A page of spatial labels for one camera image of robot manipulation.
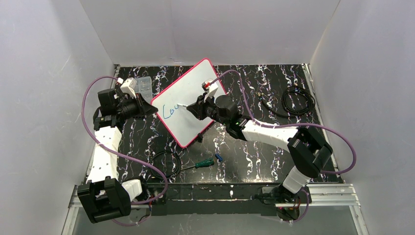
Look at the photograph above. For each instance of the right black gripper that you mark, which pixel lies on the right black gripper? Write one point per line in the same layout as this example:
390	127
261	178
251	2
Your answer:
201	109

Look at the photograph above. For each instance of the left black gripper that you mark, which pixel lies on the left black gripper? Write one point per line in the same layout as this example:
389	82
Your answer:
139	105

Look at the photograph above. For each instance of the pink framed whiteboard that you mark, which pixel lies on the pink framed whiteboard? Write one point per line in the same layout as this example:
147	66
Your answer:
172	101

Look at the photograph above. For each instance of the blue marker cap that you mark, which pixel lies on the blue marker cap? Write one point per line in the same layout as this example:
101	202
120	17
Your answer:
218	157

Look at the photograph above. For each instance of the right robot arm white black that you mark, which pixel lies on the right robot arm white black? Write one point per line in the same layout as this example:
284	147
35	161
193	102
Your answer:
307	147

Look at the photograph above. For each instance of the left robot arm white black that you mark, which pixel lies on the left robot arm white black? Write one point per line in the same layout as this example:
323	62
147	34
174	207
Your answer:
103	196

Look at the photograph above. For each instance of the clear plastic organizer box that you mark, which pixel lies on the clear plastic organizer box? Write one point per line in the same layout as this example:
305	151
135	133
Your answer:
144	87

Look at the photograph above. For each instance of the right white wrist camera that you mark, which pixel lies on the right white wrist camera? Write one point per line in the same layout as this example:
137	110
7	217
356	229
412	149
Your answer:
210	89

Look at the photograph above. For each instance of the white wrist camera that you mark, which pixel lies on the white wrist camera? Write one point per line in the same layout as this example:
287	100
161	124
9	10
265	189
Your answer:
129	87
210	89

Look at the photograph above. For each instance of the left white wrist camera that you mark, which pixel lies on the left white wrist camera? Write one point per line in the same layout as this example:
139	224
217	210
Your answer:
129	87

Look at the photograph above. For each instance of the green handled screwdriver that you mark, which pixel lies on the green handled screwdriver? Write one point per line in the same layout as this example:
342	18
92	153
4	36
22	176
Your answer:
204	163

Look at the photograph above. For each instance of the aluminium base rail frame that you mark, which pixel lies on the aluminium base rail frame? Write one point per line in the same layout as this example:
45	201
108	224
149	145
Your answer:
167	195

